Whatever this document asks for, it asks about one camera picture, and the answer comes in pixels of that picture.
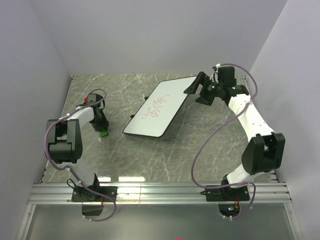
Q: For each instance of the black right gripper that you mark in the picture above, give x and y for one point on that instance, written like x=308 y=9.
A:
x=191 y=89

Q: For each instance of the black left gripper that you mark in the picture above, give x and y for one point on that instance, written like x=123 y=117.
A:
x=104 y=123

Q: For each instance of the green bone-shaped eraser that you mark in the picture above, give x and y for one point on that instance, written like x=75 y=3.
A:
x=104 y=133

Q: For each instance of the white whiteboard black frame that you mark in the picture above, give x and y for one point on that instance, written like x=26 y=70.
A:
x=157 y=112

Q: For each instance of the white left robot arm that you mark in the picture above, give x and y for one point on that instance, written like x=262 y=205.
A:
x=63 y=145

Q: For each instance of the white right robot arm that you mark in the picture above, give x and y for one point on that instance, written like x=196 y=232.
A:
x=265 y=148

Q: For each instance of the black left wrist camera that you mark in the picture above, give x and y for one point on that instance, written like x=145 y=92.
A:
x=93 y=98

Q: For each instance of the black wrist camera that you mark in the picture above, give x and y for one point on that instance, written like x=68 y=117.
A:
x=226 y=75
x=93 y=98

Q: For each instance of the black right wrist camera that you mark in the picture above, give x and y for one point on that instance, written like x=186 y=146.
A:
x=226 y=75

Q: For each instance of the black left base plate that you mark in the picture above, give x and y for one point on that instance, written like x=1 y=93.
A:
x=106 y=194

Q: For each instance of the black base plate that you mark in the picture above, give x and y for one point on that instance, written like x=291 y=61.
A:
x=106 y=194
x=226 y=194

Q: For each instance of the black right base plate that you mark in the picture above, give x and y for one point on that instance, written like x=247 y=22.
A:
x=226 y=194

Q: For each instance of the aluminium mounting rail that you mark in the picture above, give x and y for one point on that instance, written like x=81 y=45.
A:
x=142 y=193

